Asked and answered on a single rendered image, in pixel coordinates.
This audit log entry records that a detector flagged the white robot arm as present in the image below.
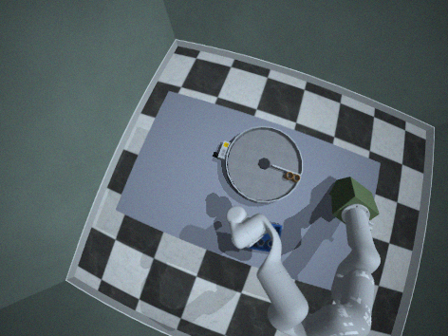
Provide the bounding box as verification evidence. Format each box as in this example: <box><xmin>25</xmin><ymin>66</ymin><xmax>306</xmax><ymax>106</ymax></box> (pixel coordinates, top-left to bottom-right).
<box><xmin>226</xmin><ymin>204</ymin><xmax>381</xmax><ymax>336</ymax></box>

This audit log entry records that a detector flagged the blue tray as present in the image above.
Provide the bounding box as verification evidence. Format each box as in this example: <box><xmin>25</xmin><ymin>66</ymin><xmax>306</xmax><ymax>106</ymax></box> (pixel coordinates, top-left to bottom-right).
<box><xmin>247</xmin><ymin>224</ymin><xmax>282</xmax><ymax>252</ymax></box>

